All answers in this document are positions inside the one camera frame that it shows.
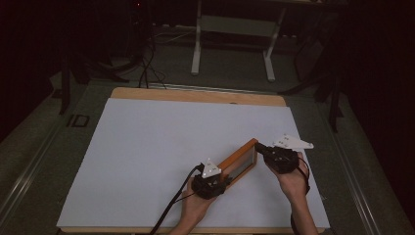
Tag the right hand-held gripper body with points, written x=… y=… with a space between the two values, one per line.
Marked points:
x=284 y=156

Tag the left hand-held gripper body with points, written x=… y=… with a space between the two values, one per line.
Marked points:
x=208 y=187

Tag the wooden picture frame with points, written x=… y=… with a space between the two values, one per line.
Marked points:
x=238 y=163

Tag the person's left hand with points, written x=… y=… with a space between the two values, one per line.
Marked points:
x=195 y=205

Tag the person's right hand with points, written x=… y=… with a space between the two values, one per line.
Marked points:
x=292 y=184

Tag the white table mat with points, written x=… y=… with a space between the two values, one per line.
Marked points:
x=147 y=147

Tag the black metal stand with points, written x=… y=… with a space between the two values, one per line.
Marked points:
x=329 y=94
x=65 y=84

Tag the black floor plate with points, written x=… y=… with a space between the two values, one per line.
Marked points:
x=78 y=120

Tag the metal floor rail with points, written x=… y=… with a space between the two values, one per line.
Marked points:
x=354 y=182
x=29 y=169

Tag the white metal desk frame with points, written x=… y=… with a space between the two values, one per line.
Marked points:
x=235 y=29

